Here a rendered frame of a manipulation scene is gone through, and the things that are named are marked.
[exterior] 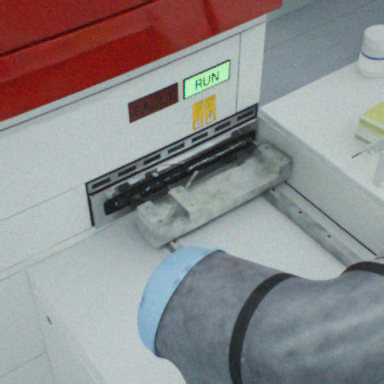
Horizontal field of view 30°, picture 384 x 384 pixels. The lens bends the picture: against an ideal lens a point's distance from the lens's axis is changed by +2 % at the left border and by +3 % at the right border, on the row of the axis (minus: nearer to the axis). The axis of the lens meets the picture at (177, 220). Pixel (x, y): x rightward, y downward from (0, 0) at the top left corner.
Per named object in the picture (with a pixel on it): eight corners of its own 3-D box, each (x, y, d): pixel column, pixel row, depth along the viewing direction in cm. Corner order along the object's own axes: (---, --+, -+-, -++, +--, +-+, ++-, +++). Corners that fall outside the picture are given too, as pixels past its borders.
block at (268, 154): (255, 157, 164) (256, 146, 162) (267, 151, 165) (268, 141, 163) (278, 175, 159) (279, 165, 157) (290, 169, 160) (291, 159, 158)
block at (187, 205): (168, 200, 154) (167, 190, 152) (181, 194, 156) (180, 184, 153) (189, 222, 150) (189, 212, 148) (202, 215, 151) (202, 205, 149)
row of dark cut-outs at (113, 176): (87, 191, 147) (86, 183, 145) (253, 113, 164) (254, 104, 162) (89, 193, 147) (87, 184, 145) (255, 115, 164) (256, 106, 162)
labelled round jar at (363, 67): (350, 68, 172) (357, 32, 165) (372, 57, 174) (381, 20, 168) (372, 82, 168) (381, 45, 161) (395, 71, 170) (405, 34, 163)
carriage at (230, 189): (135, 227, 153) (134, 217, 151) (266, 160, 167) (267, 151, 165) (155, 249, 148) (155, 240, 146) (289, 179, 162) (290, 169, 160)
